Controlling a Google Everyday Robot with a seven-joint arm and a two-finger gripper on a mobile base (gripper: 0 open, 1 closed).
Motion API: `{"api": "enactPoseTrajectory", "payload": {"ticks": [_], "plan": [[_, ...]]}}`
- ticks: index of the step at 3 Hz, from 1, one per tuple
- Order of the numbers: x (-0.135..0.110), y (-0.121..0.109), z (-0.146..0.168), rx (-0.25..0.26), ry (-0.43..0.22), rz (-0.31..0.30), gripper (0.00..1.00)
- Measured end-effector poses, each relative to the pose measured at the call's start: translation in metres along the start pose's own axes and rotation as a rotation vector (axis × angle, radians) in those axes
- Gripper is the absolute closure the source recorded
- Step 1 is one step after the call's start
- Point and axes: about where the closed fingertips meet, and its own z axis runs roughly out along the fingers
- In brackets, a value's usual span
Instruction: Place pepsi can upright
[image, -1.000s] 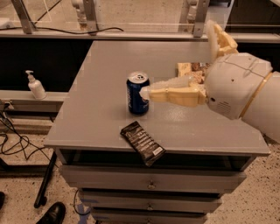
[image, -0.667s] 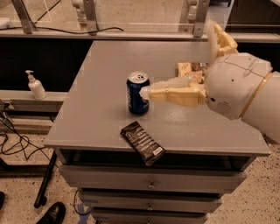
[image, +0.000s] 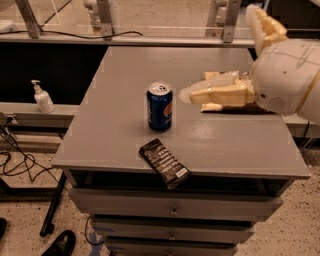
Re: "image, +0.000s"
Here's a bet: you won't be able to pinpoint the white pump bottle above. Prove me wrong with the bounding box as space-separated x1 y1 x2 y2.
31 80 55 113

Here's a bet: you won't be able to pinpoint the black floor cables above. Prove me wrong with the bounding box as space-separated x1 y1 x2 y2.
0 126 63 184

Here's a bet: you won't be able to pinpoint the grey drawer cabinet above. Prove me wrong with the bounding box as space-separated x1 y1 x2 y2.
51 45 312 256

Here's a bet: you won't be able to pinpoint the brown chip bag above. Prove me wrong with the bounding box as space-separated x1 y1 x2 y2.
201 71 267 113

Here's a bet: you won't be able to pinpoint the black shoe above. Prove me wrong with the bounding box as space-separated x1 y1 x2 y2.
41 230 76 256

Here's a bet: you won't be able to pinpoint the black snack bar wrapper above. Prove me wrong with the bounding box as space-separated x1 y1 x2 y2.
139 138 191 190

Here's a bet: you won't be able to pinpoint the metal frame post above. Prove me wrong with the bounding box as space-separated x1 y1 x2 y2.
97 0 113 38
222 0 242 43
15 0 41 39

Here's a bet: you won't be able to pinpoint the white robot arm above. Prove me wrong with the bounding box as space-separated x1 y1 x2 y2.
179 4 320 123

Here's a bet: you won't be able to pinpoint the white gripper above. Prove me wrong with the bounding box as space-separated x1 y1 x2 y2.
179 4 320 116

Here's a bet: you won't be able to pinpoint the left metal frame post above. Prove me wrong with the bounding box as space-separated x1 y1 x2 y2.
15 0 41 39

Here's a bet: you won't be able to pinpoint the black metal stand leg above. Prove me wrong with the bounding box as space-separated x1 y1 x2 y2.
40 173 66 237

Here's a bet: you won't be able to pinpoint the right metal frame post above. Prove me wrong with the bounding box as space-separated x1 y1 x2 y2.
222 0 242 43

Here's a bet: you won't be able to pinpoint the middle grey drawer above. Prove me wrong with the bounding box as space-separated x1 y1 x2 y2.
91 217 254 244

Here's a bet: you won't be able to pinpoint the middle metal frame post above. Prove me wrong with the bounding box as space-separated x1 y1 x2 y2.
97 0 113 38

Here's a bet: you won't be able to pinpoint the black cable on ledge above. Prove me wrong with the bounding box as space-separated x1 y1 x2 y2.
0 29 144 40

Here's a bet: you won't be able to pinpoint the bottom grey drawer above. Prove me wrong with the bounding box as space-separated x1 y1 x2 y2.
105 237 237 256

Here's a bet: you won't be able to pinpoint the grey drawer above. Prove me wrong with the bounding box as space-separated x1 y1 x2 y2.
69 188 283 222
91 217 254 244
105 237 237 256

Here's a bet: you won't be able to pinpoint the top grey drawer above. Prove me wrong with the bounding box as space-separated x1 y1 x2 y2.
69 188 283 222

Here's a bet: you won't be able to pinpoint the blue pepsi can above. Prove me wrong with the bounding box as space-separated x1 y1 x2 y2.
147 81 173 131

